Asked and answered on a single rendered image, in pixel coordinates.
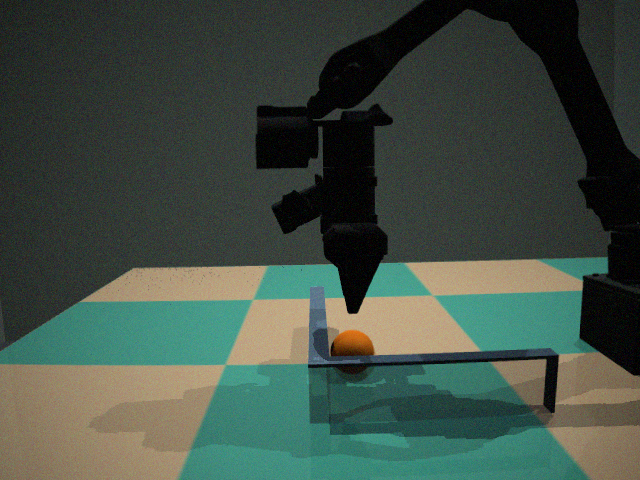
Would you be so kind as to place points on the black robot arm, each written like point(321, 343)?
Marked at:
point(287, 135)

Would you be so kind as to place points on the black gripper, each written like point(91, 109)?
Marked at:
point(352, 240)

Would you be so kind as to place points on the clear low wall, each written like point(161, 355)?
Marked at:
point(430, 391)

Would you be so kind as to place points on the dark blue l-shaped wall trim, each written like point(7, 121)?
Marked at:
point(318, 349)

